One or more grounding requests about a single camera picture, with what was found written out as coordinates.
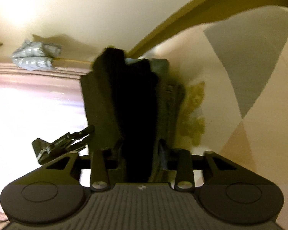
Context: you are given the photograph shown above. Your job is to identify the black trousers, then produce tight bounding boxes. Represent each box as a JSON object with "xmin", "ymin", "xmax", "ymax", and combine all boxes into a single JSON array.
[{"xmin": 80, "ymin": 48, "xmax": 160, "ymax": 183}]

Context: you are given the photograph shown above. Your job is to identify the pink sheer curtain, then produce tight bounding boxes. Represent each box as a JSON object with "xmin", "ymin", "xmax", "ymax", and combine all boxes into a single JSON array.
[{"xmin": 0, "ymin": 63, "xmax": 87, "ymax": 220}]

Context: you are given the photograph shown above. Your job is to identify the folded blue jeans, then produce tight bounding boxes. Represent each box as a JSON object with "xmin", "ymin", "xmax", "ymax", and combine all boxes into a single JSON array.
[{"xmin": 116, "ymin": 58, "xmax": 185, "ymax": 183}]

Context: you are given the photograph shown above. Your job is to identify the checkered quilt bed cover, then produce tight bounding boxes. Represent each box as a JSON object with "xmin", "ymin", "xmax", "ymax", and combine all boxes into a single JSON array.
[{"xmin": 143, "ymin": 6, "xmax": 288, "ymax": 229}]

